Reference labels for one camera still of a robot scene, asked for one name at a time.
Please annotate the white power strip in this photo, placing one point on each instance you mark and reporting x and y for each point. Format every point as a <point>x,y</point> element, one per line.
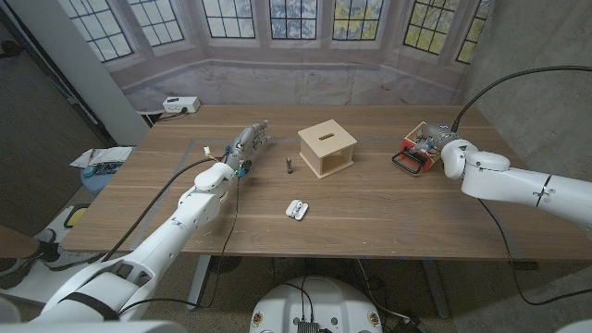
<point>180,104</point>

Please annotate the grey table leg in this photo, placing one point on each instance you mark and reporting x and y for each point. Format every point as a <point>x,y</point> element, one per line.
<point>199,282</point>
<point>437,289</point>

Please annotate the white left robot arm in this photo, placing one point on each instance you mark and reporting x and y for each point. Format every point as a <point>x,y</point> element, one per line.
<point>194,210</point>

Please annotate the person's bare leg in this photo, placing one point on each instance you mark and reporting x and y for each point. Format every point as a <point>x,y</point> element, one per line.
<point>16,242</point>

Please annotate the yellow black floor object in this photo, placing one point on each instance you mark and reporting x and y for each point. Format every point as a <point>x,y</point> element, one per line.
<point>76,215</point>

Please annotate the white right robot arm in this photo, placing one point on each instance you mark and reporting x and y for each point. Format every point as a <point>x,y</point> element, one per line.
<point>509,182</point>

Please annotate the white airpods case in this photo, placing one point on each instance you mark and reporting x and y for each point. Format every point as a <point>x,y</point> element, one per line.
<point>297,209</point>

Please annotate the printed window backdrop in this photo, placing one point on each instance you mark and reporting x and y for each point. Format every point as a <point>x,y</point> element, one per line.
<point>287,78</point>

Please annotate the blue round stool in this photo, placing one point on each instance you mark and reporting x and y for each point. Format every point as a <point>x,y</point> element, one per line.
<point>94,182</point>

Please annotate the stack of papers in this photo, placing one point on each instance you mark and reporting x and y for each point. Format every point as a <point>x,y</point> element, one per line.
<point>104,155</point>

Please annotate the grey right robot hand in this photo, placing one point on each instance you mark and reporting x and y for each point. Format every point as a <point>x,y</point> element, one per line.
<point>435,136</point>

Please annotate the wooden box with slot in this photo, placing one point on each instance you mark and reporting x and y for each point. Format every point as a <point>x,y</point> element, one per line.
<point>326,139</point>

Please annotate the grey black sneaker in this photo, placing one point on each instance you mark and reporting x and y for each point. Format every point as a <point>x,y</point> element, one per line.
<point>60,256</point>
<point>14,273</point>

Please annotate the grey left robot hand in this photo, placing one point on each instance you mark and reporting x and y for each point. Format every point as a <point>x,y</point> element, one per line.
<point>244,143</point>

